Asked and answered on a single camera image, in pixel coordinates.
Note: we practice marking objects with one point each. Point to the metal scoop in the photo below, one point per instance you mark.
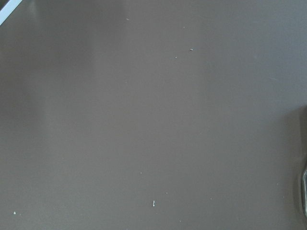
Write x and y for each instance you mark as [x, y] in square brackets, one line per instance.
[304, 191]

